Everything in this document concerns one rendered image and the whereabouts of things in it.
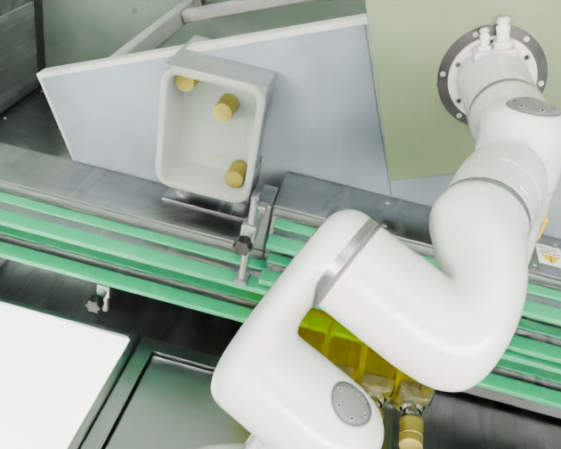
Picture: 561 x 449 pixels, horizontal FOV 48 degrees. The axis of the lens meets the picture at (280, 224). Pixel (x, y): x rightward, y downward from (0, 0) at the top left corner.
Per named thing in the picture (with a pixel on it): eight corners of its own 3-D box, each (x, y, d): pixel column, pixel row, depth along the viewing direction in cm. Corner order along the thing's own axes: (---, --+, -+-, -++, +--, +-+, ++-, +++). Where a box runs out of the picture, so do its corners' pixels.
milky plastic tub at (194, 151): (170, 161, 121) (153, 183, 114) (179, 47, 108) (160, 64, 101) (258, 183, 120) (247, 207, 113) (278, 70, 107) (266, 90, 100)
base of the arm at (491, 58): (445, 20, 91) (453, 48, 78) (539, 8, 88) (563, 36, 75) (448, 121, 99) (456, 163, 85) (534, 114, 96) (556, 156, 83)
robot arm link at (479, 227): (446, 141, 55) (389, 208, 44) (580, 237, 53) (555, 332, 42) (368, 244, 64) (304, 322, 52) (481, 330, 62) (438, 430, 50)
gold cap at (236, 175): (239, 180, 118) (233, 191, 115) (226, 167, 117) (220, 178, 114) (253, 169, 116) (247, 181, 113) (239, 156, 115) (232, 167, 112)
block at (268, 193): (253, 224, 118) (243, 246, 112) (260, 182, 112) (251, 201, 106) (272, 230, 117) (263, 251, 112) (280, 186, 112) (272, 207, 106)
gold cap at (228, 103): (220, 91, 109) (213, 101, 106) (240, 95, 109) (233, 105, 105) (218, 110, 111) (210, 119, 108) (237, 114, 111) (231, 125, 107)
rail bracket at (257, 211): (242, 254, 113) (223, 299, 103) (256, 174, 103) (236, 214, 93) (259, 258, 113) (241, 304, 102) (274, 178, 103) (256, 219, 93)
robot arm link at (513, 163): (550, 195, 53) (500, 342, 61) (581, 112, 71) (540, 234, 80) (439, 164, 56) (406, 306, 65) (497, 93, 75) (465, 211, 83)
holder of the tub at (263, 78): (170, 183, 124) (156, 204, 118) (181, 48, 109) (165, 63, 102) (255, 205, 123) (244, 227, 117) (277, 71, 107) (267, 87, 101)
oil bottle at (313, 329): (302, 299, 116) (278, 387, 99) (307, 276, 113) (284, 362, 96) (331, 307, 116) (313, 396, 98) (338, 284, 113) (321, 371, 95)
